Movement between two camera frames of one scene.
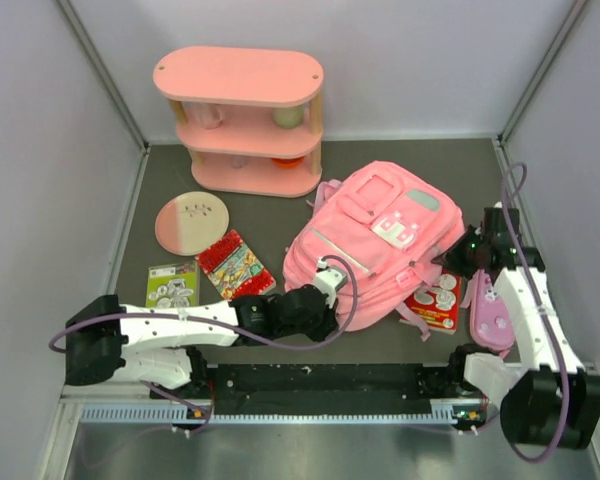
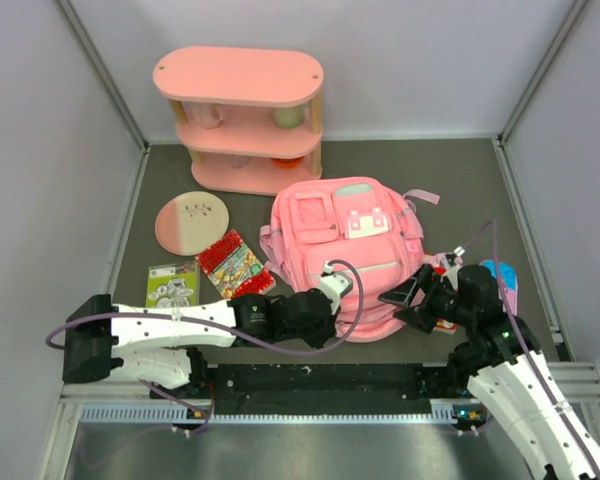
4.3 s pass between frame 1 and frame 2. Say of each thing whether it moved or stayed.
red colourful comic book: stayed
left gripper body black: stayed
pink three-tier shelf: stayed
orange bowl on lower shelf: stayed
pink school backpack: moved
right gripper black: moved
